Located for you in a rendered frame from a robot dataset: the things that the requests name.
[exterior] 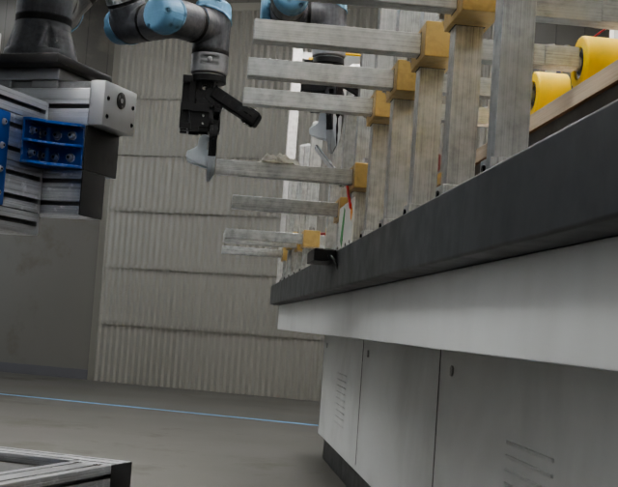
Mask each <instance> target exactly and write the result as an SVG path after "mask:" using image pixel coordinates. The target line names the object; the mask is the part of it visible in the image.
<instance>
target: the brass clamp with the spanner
mask: <svg viewBox="0 0 618 487"><path fill-rule="evenodd" d="M351 169H353V170H352V184H351V186H349V191H350V193H352V192H353V191H357V192H366V188H367V174H368V163H360V162H356V163H355V164H354V165H353V167H352V168H351Z"/></svg>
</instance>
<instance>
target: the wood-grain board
mask: <svg viewBox="0 0 618 487"><path fill-rule="evenodd" d="M616 84H618V60H616V61H615V62H613V63H612V64H610V65H608V66H607V67H605V68H604V69H602V70H601V71H599V72H597V73H595V74H594V75H592V76H591V77H589V78H587V79H586V80H584V81H583V82H581V83H580V84H578V85H576V86H575V87H574V88H573V89H571V90H570V91H568V92H566V93H565V94H563V95H562V96H560V97H559V98H557V99H555V100H553V101H552V102H550V103H549V104H547V105H545V106H544V107H542V108H541V109H539V110H537V111H536V112H534V113H533V114H531V115H530V123H529V134H531V133H533V132H534V131H536V130H538V129H540V128H542V127H544V126H546V125H547V124H549V123H551V122H552V121H554V120H556V119H558V118H559V117H561V116H563V115H565V114H566V113H568V112H570V111H572V110H573V109H575V108H577V107H579V106H580V105H582V104H584V103H585V102H587V101H589V100H591V99H593V98H594V97H596V96H597V95H599V94H601V93H603V92H604V91H606V90H608V89H610V88H611V87H613V86H615V85H616ZM487 148H488V143H486V144H484V145H483V146H481V147H480V148H478V149H477V150H476V159H475V166H476V165H477V164H479V163H481V161H483V160H485V159H486V158H487ZM440 183H441V172H440V173H438V174H437V185H436V187H438V186H440Z"/></svg>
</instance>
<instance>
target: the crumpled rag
mask: <svg viewBox="0 0 618 487"><path fill-rule="evenodd" d="M259 162H270V163H283V164H294V165H299V162H298V161H297V160H296V159H292V158H291V159H289V157H288V156H287V155H282V154H280V153H279V154H278V155H277V156H275V155H270V154H268V153H266V154H265V156H264V157H263V158H262V159H261V160H260V161H259Z"/></svg>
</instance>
